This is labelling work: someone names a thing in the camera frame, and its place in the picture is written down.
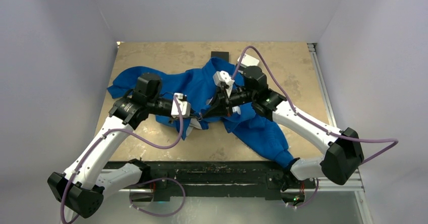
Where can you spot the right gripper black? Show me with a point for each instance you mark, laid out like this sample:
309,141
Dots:
218,108

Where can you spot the blue zip jacket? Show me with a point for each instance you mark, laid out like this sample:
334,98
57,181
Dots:
263,136

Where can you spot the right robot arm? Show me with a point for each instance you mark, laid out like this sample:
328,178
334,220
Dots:
341,150

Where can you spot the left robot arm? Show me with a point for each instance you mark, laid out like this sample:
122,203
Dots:
82,187

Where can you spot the black flat block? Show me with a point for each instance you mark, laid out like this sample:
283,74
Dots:
220,54

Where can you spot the white small box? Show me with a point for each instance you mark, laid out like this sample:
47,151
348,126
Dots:
247,61

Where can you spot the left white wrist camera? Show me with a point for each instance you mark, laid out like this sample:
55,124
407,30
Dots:
180,106

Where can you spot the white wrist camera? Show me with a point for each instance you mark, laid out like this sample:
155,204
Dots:
222,78
180,106

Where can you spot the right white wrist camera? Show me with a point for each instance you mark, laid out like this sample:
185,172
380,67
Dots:
222,78

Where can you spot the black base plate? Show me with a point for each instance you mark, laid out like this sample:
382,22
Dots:
263,179

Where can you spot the right side aluminium rail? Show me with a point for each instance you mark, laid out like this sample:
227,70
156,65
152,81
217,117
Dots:
326,99

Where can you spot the aluminium frame rail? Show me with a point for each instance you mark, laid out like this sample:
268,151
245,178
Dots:
322,184

